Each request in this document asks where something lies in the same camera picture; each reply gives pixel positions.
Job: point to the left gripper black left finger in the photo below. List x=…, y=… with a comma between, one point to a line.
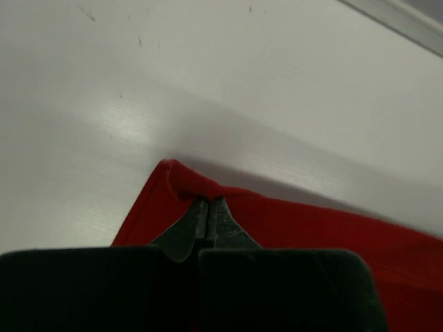
x=125, y=288

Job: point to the red t-shirt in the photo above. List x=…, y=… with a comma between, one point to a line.
x=406, y=264

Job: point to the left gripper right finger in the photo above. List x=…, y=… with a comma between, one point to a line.
x=245, y=287

